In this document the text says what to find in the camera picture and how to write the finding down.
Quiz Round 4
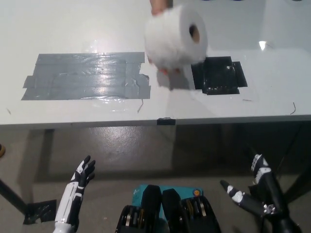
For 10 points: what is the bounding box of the clear plastic film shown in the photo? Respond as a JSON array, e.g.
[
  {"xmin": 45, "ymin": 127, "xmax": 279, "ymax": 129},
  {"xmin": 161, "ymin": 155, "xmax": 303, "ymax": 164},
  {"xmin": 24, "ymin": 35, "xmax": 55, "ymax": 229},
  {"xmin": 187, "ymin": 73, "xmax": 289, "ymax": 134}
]
[{"xmin": 82, "ymin": 40, "xmax": 146, "ymax": 113}]

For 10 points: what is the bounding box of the robot body block black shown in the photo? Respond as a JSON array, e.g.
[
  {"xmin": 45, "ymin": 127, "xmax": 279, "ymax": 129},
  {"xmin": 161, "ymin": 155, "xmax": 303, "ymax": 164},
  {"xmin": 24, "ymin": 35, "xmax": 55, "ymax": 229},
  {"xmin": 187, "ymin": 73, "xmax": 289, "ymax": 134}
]
[
  {"xmin": 116, "ymin": 184, "xmax": 170, "ymax": 233},
  {"xmin": 161, "ymin": 188, "xmax": 222, "ymax": 233}
]

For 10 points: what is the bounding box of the white toilet paper roll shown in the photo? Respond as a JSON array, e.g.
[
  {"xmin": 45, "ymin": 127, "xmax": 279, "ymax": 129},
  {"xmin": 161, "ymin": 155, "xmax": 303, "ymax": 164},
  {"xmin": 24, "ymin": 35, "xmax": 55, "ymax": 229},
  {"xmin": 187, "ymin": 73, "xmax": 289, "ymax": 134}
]
[{"xmin": 144, "ymin": 4, "xmax": 209, "ymax": 69}]

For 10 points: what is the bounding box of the robot left body block black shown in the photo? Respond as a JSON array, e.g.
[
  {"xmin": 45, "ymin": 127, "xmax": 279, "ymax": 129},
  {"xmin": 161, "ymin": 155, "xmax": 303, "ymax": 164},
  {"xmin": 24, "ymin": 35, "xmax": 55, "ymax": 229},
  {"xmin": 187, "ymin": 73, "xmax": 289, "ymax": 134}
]
[{"xmin": 116, "ymin": 184, "xmax": 170, "ymax": 233}]

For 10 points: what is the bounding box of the grey duct tape patch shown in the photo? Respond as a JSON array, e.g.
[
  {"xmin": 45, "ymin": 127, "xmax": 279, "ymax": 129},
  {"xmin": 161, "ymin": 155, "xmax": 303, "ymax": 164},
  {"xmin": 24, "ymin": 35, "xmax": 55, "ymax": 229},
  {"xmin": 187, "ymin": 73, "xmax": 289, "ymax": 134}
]
[{"xmin": 21, "ymin": 52, "xmax": 151, "ymax": 100}]

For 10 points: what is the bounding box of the black stand pole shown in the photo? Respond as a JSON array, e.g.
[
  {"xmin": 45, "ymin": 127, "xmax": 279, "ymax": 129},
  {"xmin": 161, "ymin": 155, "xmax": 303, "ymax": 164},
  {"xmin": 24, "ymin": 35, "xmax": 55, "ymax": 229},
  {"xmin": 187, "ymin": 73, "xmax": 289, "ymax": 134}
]
[
  {"xmin": 0, "ymin": 178, "xmax": 27, "ymax": 216},
  {"xmin": 279, "ymin": 168, "xmax": 311, "ymax": 207}
]

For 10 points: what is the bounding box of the robot right body block black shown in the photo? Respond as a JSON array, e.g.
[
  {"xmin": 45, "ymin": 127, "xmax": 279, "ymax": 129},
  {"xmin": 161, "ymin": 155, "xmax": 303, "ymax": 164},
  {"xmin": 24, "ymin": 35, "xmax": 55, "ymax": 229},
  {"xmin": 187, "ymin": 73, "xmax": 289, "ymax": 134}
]
[{"xmin": 161, "ymin": 188, "xmax": 222, "ymax": 233}]

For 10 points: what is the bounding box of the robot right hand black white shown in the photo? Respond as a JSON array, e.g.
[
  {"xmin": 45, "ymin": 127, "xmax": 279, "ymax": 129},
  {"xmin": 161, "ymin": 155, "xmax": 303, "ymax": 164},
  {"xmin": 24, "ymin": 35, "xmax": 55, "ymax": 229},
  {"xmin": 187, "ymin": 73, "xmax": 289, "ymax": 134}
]
[{"xmin": 220, "ymin": 154, "xmax": 285, "ymax": 216}]

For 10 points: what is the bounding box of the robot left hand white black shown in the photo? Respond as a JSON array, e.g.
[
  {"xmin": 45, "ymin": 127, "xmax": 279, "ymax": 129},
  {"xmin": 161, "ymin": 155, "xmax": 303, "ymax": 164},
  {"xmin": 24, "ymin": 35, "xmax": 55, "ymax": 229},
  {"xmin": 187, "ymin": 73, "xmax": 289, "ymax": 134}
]
[{"xmin": 55, "ymin": 155, "xmax": 96, "ymax": 225}]

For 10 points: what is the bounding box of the person's bare hand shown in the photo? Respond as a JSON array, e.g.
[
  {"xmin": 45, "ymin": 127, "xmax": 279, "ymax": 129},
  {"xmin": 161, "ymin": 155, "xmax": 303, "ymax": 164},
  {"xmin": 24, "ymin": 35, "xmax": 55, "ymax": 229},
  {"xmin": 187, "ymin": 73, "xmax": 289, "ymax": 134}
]
[{"xmin": 149, "ymin": 0, "xmax": 182, "ymax": 74}]

